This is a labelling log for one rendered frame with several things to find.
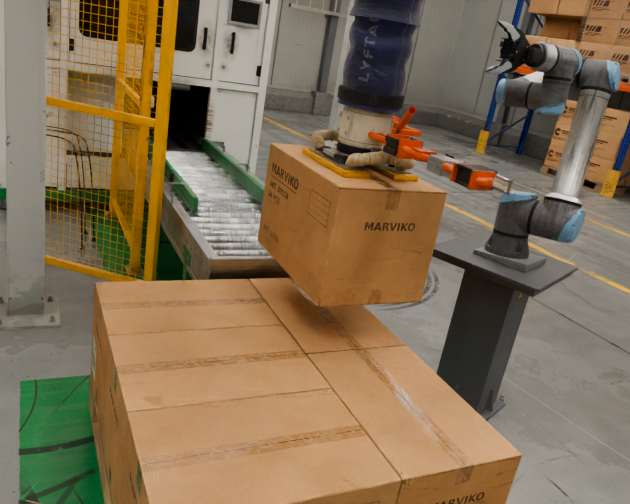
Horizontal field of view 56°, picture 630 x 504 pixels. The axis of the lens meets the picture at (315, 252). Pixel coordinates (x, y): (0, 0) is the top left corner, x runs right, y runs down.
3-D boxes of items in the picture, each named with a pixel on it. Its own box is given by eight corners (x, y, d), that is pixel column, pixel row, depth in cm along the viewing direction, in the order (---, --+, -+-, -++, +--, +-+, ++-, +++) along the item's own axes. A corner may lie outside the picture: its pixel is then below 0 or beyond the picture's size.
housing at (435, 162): (424, 169, 169) (428, 154, 168) (443, 171, 172) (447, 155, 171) (438, 176, 163) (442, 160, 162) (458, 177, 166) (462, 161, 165)
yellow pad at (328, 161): (301, 153, 218) (303, 139, 216) (325, 154, 222) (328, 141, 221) (343, 177, 190) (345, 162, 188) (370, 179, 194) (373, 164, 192)
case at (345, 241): (257, 240, 240) (270, 142, 227) (343, 241, 258) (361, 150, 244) (318, 307, 190) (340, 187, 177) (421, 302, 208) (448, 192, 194)
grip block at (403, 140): (380, 151, 187) (384, 133, 185) (406, 153, 191) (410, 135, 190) (394, 158, 180) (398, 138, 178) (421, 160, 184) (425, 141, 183)
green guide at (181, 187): (130, 143, 438) (130, 130, 435) (144, 144, 443) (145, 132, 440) (177, 213, 306) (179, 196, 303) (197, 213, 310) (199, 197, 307)
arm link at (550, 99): (532, 113, 209) (541, 76, 205) (566, 117, 202) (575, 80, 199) (524, 112, 201) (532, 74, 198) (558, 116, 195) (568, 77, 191)
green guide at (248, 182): (201, 148, 462) (202, 137, 459) (214, 149, 467) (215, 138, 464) (274, 215, 329) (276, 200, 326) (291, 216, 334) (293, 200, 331)
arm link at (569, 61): (580, 80, 196) (588, 48, 193) (553, 75, 191) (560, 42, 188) (558, 78, 204) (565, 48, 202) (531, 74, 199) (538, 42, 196)
